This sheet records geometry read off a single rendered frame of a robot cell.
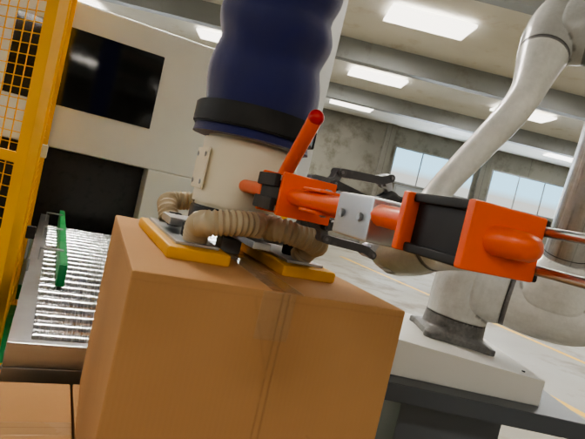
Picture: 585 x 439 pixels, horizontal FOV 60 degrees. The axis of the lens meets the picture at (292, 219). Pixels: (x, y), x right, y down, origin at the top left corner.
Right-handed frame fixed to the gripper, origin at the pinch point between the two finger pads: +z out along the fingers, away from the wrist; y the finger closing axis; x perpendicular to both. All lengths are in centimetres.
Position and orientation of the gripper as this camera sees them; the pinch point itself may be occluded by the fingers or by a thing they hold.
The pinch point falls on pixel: (301, 198)
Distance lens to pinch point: 71.0
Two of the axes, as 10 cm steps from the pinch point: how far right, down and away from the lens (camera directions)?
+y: -2.3, 9.7, 0.5
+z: -8.8, -1.8, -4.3
